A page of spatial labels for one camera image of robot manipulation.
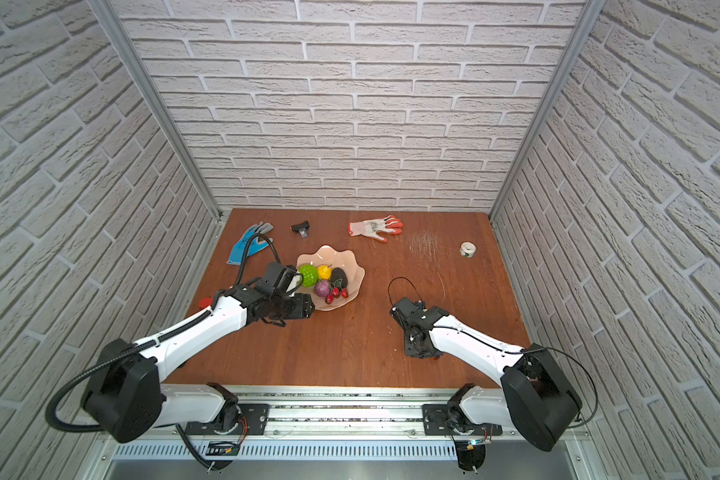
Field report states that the green bumpy fake fruit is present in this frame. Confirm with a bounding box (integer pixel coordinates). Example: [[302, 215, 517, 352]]
[[298, 264, 320, 288]]

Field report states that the purple fake passion fruit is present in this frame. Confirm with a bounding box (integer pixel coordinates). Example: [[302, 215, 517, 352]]
[[313, 279, 333, 299]]

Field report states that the yellow fake lemon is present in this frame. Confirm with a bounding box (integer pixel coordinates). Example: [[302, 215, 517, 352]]
[[317, 265, 333, 280]]

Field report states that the dark fake avocado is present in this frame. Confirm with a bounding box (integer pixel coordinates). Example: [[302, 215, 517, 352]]
[[329, 267, 349, 291]]

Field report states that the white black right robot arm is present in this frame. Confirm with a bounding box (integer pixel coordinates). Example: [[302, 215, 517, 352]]
[[390, 298, 582, 452]]

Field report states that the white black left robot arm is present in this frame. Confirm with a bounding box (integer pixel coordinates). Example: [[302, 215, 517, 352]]
[[81, 262, 315, 443]]

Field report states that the pink wavy fruit bowl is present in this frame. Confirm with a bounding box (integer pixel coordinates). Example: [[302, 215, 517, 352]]
[[296, 245, 365, 311]]

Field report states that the blue grey work glove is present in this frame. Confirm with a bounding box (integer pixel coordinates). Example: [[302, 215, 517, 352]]
[[227, 222, 274, 266]]

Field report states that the small black clip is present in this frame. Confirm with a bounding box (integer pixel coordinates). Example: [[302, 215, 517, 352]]
[[291, 221, 310, 239]]

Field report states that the white tape roll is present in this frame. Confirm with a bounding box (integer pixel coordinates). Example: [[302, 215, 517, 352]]
[[459, 242, 477, 258]]

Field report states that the white red work glove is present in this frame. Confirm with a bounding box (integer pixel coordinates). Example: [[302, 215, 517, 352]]
[[348, 215, 404, 243]]

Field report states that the red handled tool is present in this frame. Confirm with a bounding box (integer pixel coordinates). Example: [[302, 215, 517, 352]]
[[198, 297, 213, 309]]

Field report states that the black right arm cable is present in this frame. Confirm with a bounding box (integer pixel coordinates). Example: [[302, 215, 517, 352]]
[[386, 276, 599, 430]]

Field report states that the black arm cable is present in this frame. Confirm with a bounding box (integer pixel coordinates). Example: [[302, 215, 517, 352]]
[[386, 276, 599, 430], [44, 232, 282, 434]]

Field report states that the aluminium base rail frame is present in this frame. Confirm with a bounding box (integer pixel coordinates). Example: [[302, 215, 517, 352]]
[[74, 385, 605, 479]]

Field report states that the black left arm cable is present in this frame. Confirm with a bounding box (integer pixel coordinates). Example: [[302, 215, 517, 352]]
[[44, 232, 282, 434]]

